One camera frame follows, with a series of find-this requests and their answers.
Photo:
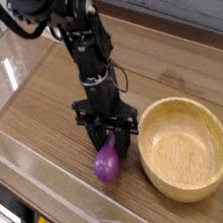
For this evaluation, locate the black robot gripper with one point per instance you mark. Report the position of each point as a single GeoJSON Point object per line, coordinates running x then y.
{"type": "Point", "coordinates": [102, 110]}

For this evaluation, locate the purple toy eggplant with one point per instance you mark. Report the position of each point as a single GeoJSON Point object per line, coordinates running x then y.
{"type": "Point", "coordinates": [106, 164]}

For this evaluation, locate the brown wooden bowl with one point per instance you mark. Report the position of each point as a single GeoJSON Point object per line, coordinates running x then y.
{"type": "Point", "coordinates": [181, 148]}

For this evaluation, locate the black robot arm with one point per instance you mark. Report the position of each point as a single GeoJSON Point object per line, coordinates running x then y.
{"type": "Point", "coordinates": [78, 25]}

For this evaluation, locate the clear acrylic tray wall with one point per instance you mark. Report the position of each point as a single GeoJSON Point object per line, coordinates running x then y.
{"type": "Point", "coordinates": [57, 195]}

